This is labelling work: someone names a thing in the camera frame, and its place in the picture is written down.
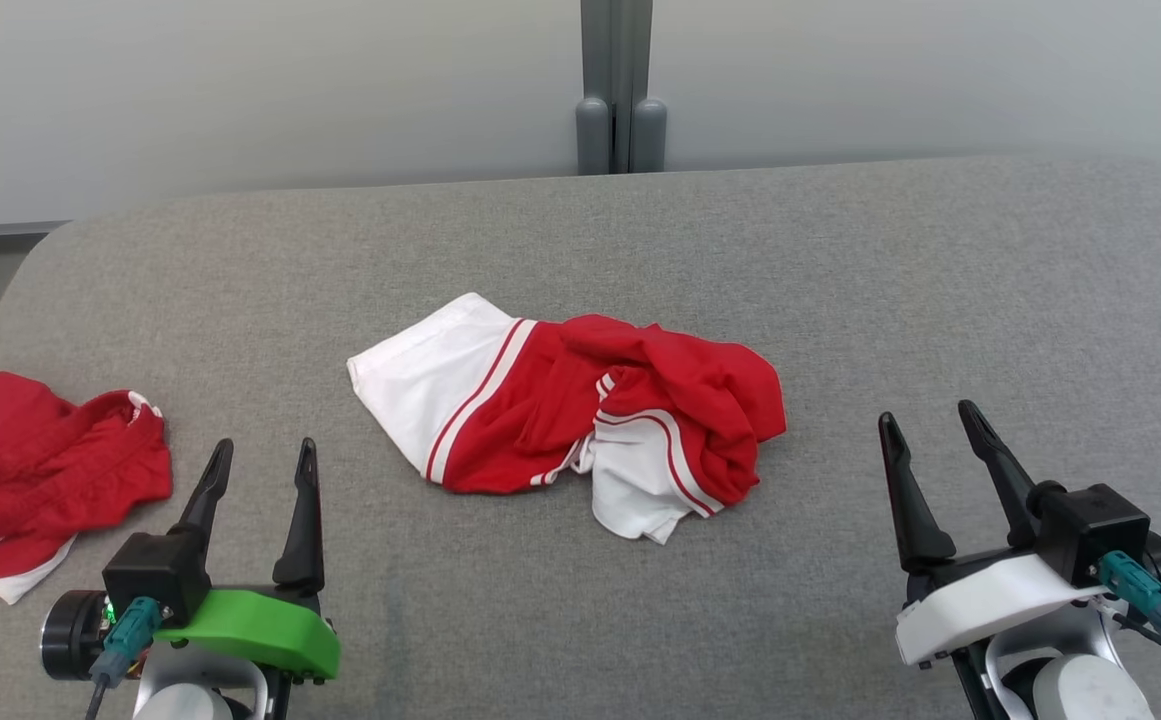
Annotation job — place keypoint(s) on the red shirt with white sleeves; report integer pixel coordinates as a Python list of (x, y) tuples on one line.
[(520, 420)]

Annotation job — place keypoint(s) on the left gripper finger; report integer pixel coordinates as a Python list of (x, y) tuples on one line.
[(303, 540), (208, 495)]

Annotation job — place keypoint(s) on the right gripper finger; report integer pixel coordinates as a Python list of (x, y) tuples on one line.
[(915, 520), (1005, 480)]

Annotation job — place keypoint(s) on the grey partition post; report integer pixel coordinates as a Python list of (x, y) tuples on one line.
[(595, 130), (648, 130)]

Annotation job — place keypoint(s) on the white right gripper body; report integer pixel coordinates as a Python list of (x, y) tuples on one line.
[(980, 605)]

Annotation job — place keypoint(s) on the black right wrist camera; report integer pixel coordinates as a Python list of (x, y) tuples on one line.
[(1090, 530)]

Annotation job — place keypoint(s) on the grey fabric padded table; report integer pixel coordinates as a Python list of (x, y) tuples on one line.
[(640, 250)]

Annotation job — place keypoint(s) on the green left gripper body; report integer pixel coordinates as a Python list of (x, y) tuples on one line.
[(260, 630)]

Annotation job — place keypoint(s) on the red garment with white trim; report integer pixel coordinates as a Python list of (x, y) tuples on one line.
[(40, 470)]

